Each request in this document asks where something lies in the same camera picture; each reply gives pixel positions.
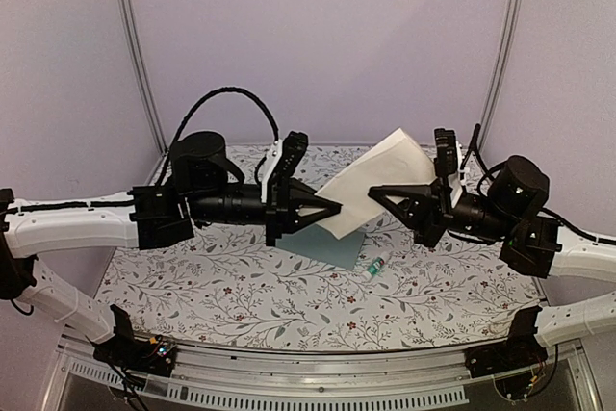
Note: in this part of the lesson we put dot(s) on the beige letter paper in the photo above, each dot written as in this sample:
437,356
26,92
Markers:
396,160

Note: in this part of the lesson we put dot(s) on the aluminium front rail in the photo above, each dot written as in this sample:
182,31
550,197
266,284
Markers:
232,378

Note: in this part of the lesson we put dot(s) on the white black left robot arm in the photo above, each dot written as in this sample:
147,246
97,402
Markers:
199,185

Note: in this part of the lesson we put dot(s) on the aluminium frame post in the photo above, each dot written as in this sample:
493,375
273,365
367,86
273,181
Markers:
507,36
129,23

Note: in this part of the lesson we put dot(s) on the floral patterned table mat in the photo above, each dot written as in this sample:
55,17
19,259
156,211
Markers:
226,287

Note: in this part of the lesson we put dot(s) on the right aluminium frame post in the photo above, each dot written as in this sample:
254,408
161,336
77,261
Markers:
507,36

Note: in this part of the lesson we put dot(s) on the green white glue stick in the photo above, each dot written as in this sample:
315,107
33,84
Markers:
374,268

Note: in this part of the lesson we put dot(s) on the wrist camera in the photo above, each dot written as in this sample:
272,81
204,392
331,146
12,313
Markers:
448,165
282,159

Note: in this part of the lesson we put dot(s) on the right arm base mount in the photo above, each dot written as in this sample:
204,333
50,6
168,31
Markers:
519,349

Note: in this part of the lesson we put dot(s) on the teal envelope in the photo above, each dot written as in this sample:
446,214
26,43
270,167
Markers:
318,244

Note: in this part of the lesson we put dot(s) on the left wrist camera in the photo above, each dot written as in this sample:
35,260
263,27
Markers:
282,159

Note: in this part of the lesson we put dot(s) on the left aluminium frame post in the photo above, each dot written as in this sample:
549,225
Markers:
129,23

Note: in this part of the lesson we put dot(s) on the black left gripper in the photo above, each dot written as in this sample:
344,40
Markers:
283,206

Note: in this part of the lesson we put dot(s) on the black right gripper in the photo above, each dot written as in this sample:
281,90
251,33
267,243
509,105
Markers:
423,209

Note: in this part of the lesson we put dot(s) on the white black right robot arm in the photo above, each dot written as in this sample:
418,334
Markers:
534,242

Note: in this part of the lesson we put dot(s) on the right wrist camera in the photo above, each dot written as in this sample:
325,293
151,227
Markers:
448,165

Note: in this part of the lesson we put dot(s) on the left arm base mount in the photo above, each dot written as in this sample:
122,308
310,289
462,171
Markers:
155,356

